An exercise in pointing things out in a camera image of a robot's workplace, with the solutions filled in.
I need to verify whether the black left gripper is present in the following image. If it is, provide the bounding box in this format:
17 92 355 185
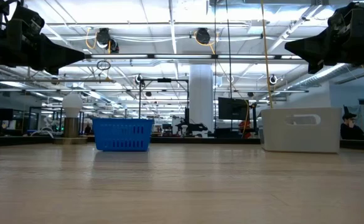
0 18 85 75

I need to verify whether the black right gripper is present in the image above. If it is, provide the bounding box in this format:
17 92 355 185
284 21 364 75

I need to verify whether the white bulb lamp metal base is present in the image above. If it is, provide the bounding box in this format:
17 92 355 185
52 91 88 145

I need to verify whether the blue plastic basket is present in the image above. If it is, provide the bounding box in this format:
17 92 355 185
91 117 155 152

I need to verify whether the pale grey plastic bin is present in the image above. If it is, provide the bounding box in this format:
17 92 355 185
260 107 342 154

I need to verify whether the black monitor on stand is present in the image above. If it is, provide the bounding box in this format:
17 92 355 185
218 96 250 121

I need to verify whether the white structural column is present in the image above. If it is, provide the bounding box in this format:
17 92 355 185
189 64 215 131

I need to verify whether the overhead LED light bar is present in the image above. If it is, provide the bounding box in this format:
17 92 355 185
85 53 309 60

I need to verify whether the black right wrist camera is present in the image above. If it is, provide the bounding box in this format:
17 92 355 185
327 2 364 30

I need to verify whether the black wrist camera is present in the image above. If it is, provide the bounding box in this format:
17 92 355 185
327 2 364 30
7 5 46 35

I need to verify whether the black hanging cable ring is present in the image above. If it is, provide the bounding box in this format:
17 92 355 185
96 59 112 72

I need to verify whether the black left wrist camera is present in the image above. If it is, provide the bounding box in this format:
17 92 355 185
7 5 46 35

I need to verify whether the black ceiling cable reel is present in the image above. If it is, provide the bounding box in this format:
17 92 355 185
195 27 212 45
95 27 119 54

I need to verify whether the yellow hanging cord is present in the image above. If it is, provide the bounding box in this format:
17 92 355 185
260 0 274 110

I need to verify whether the white coiled hose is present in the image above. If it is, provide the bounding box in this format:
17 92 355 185
29 126 55 138

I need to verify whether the black hanging cable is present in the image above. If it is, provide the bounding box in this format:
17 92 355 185
213 0 217 131
225 0 233 99

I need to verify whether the black aluminium rig frame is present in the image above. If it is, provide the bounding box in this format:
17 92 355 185
0 135 364 152

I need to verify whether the distant black rig frame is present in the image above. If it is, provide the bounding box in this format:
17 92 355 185
139 78 190 119

